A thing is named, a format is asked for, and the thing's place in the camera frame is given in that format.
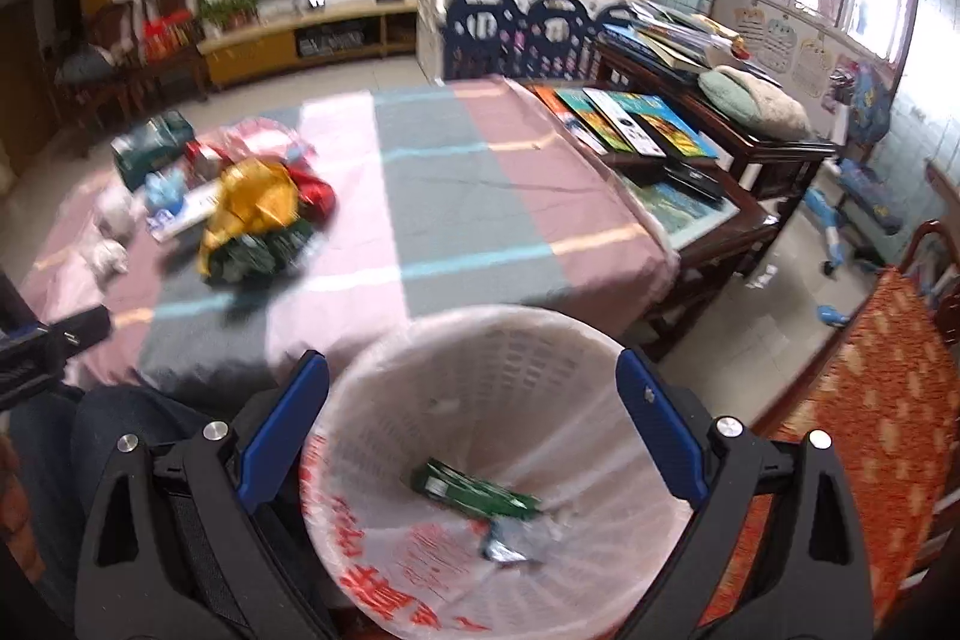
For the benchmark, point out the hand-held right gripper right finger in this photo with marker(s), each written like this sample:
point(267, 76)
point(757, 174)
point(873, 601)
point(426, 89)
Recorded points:
point(660, 422)

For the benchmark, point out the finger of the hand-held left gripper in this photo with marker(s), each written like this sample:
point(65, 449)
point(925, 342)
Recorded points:
point(82, 329)

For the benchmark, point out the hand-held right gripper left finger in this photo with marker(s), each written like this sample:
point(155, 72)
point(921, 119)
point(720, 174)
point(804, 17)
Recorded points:
point(289, 430)

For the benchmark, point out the white plastic waste basket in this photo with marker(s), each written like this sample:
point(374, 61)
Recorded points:
point(525, 370)

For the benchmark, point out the white box with blue print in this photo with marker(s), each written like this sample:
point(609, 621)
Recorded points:
point(187, 212)

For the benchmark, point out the red cigarette box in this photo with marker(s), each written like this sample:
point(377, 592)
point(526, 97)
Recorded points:
point(202, 156)

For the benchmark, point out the blue crumpled wrapper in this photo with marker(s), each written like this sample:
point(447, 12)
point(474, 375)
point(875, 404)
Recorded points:
point(165, 186)

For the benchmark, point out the dark green foil wrapper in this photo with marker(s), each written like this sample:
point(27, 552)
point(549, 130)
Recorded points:
point(255, 254)

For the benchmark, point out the green snack wrapper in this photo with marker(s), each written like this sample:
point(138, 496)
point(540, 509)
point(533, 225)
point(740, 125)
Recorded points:
point(465, 490)

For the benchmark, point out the silver foil wrapper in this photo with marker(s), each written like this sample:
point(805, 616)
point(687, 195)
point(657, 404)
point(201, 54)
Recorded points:
point(510, 546)

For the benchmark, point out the small blue toy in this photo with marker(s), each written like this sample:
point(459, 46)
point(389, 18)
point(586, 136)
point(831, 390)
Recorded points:
point(834, 314)

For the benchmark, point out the glass top coffee table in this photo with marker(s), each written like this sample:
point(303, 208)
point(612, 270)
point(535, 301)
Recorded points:
point(720, 220)

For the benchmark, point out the gold foil wrapper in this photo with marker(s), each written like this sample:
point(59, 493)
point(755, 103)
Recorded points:
point(251, 197)

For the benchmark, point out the orange patterned seat cushion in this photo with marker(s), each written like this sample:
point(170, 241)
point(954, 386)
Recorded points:
point(885, 430)

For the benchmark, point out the red foil wrapper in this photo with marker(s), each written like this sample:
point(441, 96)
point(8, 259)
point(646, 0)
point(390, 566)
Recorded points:
point(315, 194)

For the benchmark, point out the black remote control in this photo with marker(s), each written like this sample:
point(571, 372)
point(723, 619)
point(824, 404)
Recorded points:
point(697, 181)

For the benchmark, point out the pink plastic bag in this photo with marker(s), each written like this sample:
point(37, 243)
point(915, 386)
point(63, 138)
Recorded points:
point(259, 138)

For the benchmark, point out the striped pink grey table cloth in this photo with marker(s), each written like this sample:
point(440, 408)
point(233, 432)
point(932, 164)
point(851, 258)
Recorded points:
point(465, 197)

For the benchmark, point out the dark wooden table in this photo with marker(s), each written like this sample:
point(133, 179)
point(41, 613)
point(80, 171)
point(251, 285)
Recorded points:
point(772, 149)

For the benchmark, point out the white and black picture book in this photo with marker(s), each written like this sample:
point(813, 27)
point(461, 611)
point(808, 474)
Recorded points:
point(626, 123)

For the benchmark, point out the red gift bag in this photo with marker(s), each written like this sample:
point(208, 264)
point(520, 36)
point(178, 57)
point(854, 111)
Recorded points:
point(169, 36)

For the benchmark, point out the blue toy scooter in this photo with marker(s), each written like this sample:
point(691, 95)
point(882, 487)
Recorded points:
point(862, 190)

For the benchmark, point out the green picture book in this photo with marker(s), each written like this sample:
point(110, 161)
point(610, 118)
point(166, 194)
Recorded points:
point(596, 119)

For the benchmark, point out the orange picture book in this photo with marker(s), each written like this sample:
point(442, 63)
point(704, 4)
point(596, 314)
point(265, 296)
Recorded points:
point(570, 119)

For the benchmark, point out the yellow television stand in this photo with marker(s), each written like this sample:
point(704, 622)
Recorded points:
point(255, 48)

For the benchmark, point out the grey green cushion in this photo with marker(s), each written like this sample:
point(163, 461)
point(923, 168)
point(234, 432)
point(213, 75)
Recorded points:
point(750, 100)

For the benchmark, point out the green potted plant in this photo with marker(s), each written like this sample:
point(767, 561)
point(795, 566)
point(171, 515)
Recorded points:
point(229, 10)

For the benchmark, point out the blue backpack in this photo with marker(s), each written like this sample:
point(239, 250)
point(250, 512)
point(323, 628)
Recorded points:
point(870, 100)

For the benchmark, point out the stack of books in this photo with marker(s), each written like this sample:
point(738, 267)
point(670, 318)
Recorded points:
point(667, 36)

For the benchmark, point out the blue playpen panel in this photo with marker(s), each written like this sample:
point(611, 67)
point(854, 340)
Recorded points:
point(480, 29)
point(559, 33)

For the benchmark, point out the white playpen panel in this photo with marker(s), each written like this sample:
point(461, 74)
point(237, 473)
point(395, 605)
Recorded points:
point(431, 25)

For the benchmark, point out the wall charts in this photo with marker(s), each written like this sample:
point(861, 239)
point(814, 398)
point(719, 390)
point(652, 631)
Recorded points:
point(780, 44)

